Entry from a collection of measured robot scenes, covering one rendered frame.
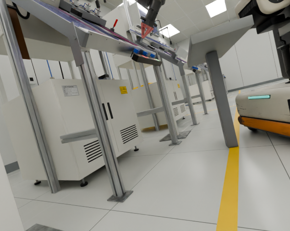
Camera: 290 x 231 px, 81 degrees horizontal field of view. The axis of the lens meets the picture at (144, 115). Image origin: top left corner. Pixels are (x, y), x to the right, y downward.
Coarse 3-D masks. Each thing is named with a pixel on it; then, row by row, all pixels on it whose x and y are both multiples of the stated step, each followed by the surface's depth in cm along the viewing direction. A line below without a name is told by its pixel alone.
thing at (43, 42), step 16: (32, 16) 120; (0, 32) 104; (32, 32) 118; (48, 32) 129; (0, 48) 118; (32, 48) 129; (48, 48) 136; (64, 48) 143; (0, 80) 121; (16, 80) 106; (0, 96) 120
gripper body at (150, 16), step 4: (148, 8) 93; (148, 12) 93; (152, 12) 92; (156, 12) 94; (148, 16) 93; (152, 16) 93; (156, 16) 95; (144, 20) 96; (148, 20) 91; (152, 20) 94; (156, 24) 98
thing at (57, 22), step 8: (16, 0) 90; (24, 0) 87; (32, 0) 84; (24, 8) 88; (32, 8) 85; (40, 8) 82; (40, 16) 83; (48, 16) 81; (56, 16) 78; (48, 24) 82; (56, 24) 79; (64, 24) 76; (64, 32) 77; (80, 32) 73; (80, 40) 73
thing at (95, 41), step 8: (88, 32) 73; (88, 40) 74; (96, 40) 78; (104, 40) 82; (112, 40) 86; (96, 48) 80; (104, 48) 85; (112, 48) 89; (120, 48) 94; (128, 48) 99; (136, 48) 105; (128, 56) 104
